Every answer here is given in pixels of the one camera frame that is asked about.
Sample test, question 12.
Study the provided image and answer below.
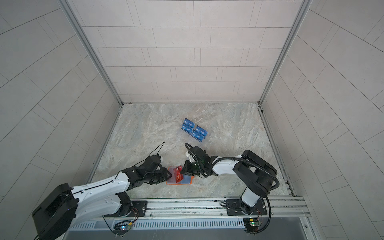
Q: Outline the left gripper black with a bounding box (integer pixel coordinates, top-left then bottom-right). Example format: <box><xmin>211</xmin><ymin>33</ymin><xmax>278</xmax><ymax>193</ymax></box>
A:
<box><xmin>144</xmin><ymin>167</ymin><xmax>175</xmax><ymax>185</ymax></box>

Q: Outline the orange card holder wallet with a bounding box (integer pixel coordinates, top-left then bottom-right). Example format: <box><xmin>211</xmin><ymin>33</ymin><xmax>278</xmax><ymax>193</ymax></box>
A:
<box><xmin>166</xmin><ymin>166</ymin><xmax>194</xmax><ymax>185</ymax></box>

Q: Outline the blue card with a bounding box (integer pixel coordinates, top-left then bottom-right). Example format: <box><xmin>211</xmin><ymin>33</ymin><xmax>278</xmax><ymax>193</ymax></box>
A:
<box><xmin>196</xmin><ymin>126</ymin><xmax>208</xmax><ymax>137</ymax></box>
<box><xmin>184</xmin><ymin>118</ymin><xmax>195</xmax><ymax>129</ymax></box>
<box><xmin>192</xmin><ymin>131</ymin><xmax>205</xmax><ymax>143</ymax></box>
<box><xmin>182</xmin><ymin>124</ymin><xmax>194</xmax><ymax>135</ymax></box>

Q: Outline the clear acrylic card display stand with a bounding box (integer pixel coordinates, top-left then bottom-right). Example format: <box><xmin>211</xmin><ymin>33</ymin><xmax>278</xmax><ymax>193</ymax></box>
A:
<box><xmin>178</xmin><ymin>118</ymin><xmax>208</xmax><ymax>149</ymax></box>

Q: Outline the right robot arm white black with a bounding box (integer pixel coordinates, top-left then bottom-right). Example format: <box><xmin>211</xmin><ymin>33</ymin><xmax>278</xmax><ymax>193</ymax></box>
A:
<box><xmin>181</xmin><ymin>143</ymin><xmax>280</xmax><ymax>215</ymax></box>

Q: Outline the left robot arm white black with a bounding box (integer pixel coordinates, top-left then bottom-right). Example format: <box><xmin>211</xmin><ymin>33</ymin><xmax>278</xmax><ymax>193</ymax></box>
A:
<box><xmin>32</xmin><ymin>155</ymin><xmax>172</xmax><ymax>240</ymax></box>

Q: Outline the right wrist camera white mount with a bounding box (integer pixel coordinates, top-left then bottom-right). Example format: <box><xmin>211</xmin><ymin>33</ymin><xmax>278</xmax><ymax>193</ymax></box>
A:
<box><xmin>186</xmin><ymin>152</ymin><xmax>196</xmax><ymax>163</ymax></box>

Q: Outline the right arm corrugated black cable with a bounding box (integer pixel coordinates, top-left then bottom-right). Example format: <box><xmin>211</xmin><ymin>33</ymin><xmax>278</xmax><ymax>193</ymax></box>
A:
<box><xmin>184</xmin><ymin>143</ymin><xmax>281</xmax><ymax>234</ymax></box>

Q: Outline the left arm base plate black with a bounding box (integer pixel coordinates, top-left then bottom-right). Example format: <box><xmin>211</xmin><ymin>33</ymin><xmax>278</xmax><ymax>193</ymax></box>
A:
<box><xmin>104</xmin><ymin>201</ymin><xmax>148</xmax><ymax>218</ymax></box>

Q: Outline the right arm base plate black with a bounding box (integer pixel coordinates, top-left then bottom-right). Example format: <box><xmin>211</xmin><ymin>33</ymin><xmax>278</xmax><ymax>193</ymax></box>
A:
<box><xmin>221</xmin><ymin>199</ymin><xmax>268</xmax><ymax>216</ymax></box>

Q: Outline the left circuit board with wires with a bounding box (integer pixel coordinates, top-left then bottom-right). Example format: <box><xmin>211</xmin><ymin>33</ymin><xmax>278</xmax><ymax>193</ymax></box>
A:
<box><xmin>113</xmin><ymin>221</ymin><xmax>133</xmax><ymax>236</ymax></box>

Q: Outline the circuit board with wires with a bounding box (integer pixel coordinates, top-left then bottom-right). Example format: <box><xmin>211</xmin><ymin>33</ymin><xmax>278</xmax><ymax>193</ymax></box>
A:
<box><xmin>113</xmin><ymin>221</ymin><xmax>133</xmax><ymax>236</ymax></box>
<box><xmin>243</xmin><ymin>218</ymin><xmax>261</xmax><ymax>234</ymax></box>

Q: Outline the right circuit board with wires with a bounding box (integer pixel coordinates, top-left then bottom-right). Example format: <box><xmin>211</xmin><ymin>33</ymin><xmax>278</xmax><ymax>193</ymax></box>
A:
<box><xmin>243</xmin><ymin>218</ymin><xmax>261</xmax><ymax>234</ymax></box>

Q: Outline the aluminium mounting rail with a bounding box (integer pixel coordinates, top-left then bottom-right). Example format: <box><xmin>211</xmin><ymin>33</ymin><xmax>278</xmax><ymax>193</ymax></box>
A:
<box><xmin>59</xmin><ymin>196</ymin><xmax>311</xmax><ymax>221</ymax></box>

